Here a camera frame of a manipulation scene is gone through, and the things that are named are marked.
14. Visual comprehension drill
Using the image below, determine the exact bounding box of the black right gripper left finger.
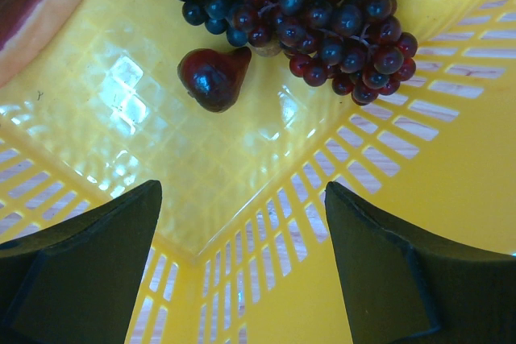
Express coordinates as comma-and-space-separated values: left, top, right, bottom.
1, 180, 162, 343

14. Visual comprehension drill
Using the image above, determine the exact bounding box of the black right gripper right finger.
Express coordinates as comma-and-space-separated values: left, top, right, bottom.
325, 182, 515, 343

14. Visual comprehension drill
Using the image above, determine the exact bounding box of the yellow plastic basket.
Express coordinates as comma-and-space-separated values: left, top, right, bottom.
1, 0, 515, 343

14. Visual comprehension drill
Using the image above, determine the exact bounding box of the dark purple grape bunch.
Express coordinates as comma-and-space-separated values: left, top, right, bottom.
227, 0, 418, 106

